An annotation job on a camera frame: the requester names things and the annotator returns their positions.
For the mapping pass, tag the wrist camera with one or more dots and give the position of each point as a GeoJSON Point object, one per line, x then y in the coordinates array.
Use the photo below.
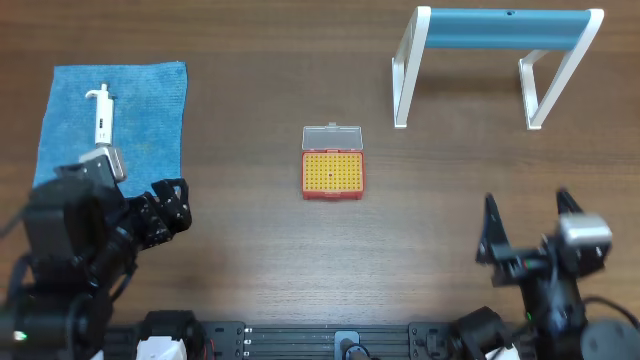
{"type": "Point", "coordinates": [107, 161]}
{"type": "Point", "coordinates": [584, 230]}

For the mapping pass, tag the blue cloth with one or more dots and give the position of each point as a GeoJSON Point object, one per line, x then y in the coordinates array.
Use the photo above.
{"type": "Point", "coordinates": [145, 115]}

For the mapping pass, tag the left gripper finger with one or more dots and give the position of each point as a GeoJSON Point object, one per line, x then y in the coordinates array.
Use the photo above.
{"type": "Point", "coordinates": [172, 202]}

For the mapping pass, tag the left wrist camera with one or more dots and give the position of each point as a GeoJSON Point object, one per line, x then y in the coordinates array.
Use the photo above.
{"type": "Point", "coordinates": [107, 161]}

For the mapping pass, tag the mounting rail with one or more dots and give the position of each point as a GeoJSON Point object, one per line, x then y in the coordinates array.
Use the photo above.
{"type": "Point", "coordinates": [300, 342]}

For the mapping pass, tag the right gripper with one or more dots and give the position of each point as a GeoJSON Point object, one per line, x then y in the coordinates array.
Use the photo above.
{"type": "Point", "coordinates": [520, 262]}

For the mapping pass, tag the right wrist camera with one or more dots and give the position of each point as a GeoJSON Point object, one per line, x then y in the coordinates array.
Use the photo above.
{"type": "Point", "coordinates": [584, 230]}

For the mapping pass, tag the red and yellow tip box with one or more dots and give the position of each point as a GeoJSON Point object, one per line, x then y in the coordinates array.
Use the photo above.
{"type": "Point", "coordinates": [333, 172]}

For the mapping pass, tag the white and blue stand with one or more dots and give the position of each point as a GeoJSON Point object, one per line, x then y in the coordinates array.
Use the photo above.
{"type": "Point", "coordinates": [505, 29]}

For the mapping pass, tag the white pipette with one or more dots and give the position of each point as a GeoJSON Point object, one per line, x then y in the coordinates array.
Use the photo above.
{"type": "Point", "coordinates": [104, 117]}

